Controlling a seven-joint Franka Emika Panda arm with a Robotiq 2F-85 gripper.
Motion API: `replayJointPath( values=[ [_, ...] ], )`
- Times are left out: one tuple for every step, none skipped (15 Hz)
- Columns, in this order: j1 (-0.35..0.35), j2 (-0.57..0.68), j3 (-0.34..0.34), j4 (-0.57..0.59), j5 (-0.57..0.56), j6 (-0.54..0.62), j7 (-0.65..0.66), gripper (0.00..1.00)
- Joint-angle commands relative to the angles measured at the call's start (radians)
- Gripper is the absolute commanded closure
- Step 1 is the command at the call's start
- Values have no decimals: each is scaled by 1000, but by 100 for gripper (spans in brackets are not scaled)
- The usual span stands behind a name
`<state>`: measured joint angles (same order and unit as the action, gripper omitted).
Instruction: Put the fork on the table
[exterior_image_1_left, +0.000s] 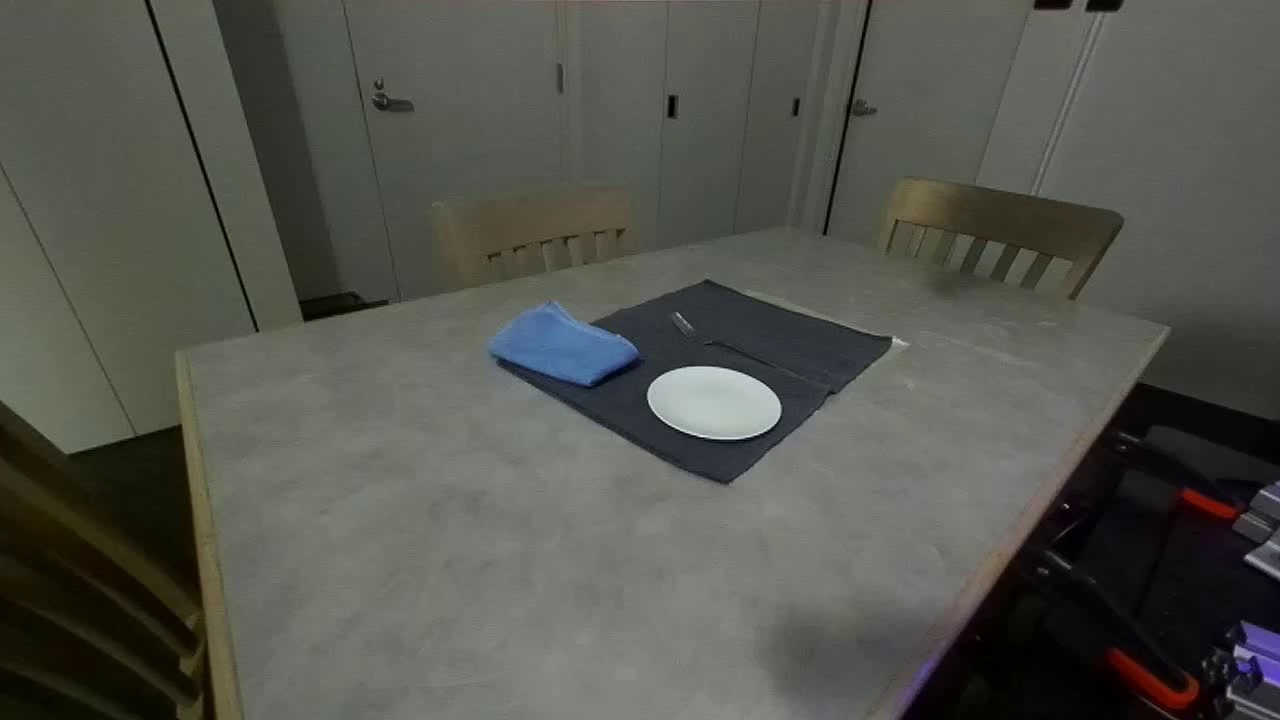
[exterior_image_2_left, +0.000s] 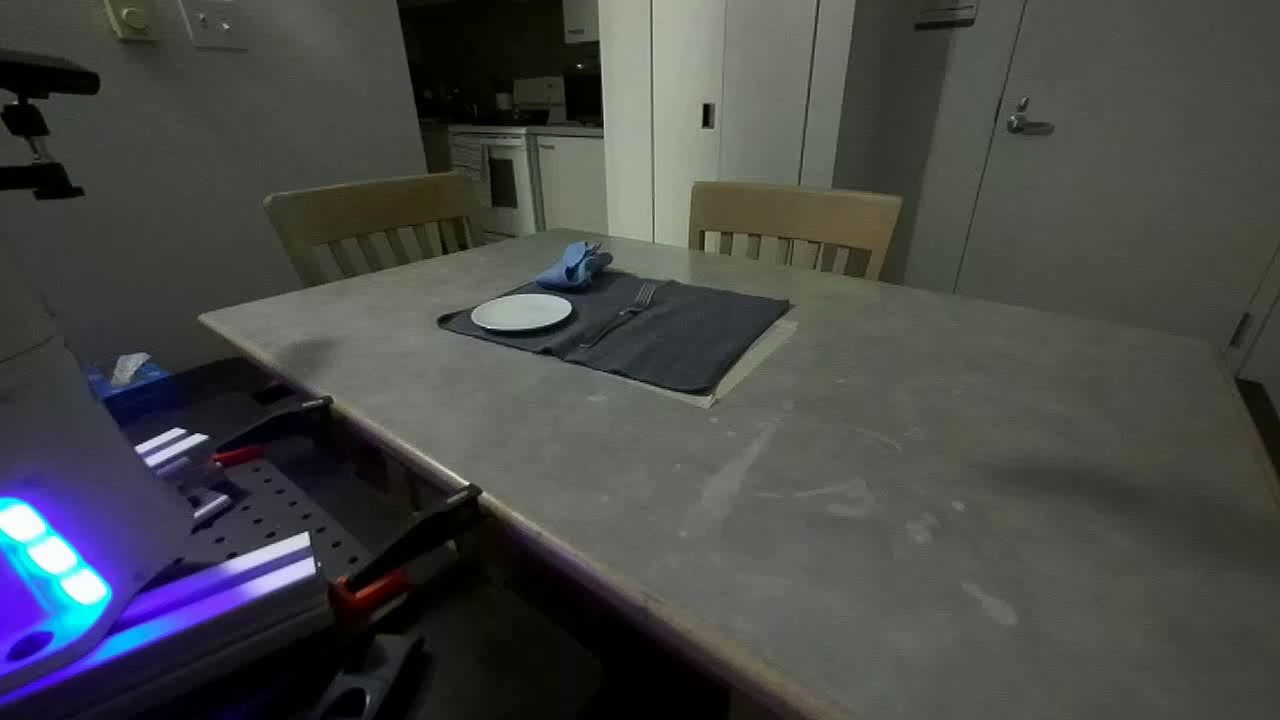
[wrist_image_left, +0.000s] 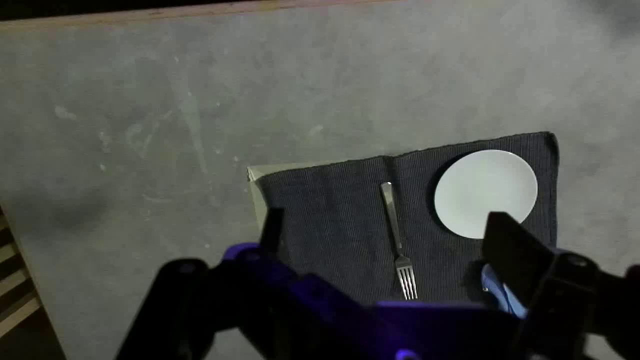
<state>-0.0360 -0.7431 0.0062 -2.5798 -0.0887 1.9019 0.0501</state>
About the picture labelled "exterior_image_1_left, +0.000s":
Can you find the silver metal fork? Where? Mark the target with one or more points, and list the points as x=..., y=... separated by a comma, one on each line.
x=682, y=323

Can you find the blue folded cloth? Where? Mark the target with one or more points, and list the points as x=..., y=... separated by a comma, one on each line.
x=560, y=346

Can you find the white round plate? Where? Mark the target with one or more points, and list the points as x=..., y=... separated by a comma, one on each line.
x=715, y=406

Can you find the light wooden slat-back chair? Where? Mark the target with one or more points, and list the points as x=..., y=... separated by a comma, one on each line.
x=82, y=574
x=534, y=221
x=1001, y=211

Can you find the dark grey cloth placemat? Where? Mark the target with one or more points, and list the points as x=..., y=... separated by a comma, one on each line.
x=826, y=350

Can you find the small white paper scrap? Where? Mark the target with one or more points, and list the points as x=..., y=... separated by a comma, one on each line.
x=900, y=343

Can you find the white door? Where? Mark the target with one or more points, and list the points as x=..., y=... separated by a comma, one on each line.
x=933, y=105
x=464, y=132

